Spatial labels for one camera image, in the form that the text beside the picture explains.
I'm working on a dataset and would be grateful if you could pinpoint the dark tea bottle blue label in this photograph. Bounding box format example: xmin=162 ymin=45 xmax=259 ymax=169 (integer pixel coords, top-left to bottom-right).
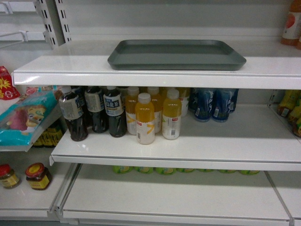
xmin=103 ymin=86 xmax=127 ymax=137

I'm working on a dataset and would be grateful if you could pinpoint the blue drink bottle right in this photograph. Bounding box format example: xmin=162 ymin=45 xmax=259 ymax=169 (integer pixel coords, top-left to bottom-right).
xmin=212 ymin=89 xmax=235 ymax=122

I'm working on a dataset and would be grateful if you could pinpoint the red-lid sauce jar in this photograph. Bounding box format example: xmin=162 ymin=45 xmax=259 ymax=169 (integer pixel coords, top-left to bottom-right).
xmin=25 ymin=162 xmax=53 ymax=190
xmin=0 ymin=164 xmax=21 ymax=189

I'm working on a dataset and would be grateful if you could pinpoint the white middle shelf board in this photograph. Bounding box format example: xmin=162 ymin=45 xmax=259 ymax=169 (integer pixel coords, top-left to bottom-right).
xmin=49 ymin=104 xmax=301 ymax=171

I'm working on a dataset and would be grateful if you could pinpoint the white bottom shelf board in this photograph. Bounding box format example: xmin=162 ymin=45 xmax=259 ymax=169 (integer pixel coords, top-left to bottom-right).
xmin=63 ymin=164 xmax=290 ymax=226

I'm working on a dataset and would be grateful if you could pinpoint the orange juice bottle top right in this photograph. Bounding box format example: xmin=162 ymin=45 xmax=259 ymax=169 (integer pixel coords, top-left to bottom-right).
xmin=280 ymin=0 xmax=301 ymax=46

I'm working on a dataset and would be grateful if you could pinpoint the red-lid sauce jar right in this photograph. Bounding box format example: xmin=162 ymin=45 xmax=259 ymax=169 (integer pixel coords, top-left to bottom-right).
xmin=25 ymin=162 xmax=53 ymax=190

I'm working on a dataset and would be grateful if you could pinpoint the blue drink bottle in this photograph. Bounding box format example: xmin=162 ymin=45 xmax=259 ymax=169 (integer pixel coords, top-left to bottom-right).
xmin=212 ymin=89 xmax=235 ymax=122
xmin=194 ymin=88 xmax=215 ymax=122

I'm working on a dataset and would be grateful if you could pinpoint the grey-green rectangular serving tray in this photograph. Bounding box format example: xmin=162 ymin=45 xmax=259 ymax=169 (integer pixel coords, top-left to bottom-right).
xmin=108 ymin=40 xmax=246 ymax=71

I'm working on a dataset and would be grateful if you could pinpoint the red snack pouch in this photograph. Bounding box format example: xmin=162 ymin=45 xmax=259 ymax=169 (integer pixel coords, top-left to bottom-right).
xmin=0 ymin=66 xmax=20 ymax=100

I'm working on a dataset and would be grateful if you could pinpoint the yellow juice bottle right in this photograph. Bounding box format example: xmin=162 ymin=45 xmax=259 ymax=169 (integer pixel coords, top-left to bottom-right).
xmin=162 ymin=89 xmax=182 ymax=140

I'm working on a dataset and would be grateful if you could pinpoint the yellow juice bottle front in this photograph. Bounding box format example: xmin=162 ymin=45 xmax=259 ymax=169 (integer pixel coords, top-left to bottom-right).
xmin=135 ymin=93 xmax=155 ymax=145

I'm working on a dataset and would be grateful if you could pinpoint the dark tea bottle front left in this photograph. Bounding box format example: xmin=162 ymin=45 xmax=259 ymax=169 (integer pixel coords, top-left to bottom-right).
xmin=59 ymin=86 xmax=88 ymax=141

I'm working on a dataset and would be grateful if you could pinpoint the red-lid sauce jar left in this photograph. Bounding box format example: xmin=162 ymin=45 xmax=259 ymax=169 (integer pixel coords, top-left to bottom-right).
xmin=0 ymin=164 xmax=21 ymax=189

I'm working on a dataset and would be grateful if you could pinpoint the yellow juice bottle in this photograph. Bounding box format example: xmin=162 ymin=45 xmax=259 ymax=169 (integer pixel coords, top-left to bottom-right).
xmin=162 ymin=89 xmax=182 ymax=140
xmin=126 ymin=87 xmax=139 ymax=135
xmin=135 ymin=93 xmax=155 ymax=145

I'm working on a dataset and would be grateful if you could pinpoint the teal snack bag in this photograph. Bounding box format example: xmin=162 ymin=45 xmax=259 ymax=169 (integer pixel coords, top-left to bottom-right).
xmin=0 ymin=90 xmax=57 ymax=146

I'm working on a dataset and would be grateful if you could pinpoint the yellow juice bottle back left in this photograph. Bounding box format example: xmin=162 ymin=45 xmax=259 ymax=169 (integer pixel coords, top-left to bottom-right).
xmin=126 ymin=87 xmax=139 ymax=135

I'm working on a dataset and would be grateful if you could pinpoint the white slotted shelf upright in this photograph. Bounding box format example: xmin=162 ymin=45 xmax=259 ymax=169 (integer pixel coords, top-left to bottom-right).
xmin=34 ymin=0 xmax=71 ymax=49

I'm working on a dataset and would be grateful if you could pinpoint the dark tea bottle middle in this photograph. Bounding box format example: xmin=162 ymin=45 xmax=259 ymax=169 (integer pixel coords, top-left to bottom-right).
xmin=85 ymin=86 xmax=109 ymax=133

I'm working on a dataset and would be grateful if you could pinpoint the yellow-green tea bottles right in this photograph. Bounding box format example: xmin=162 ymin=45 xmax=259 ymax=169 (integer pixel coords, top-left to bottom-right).
xmin=277 ymin=90 xmax=301 ymax=137

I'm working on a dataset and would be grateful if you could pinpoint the blue drink bottle left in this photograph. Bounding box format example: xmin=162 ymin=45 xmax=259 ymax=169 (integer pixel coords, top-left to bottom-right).
xmin=194 ymin=88 xmax=215 ymax=122

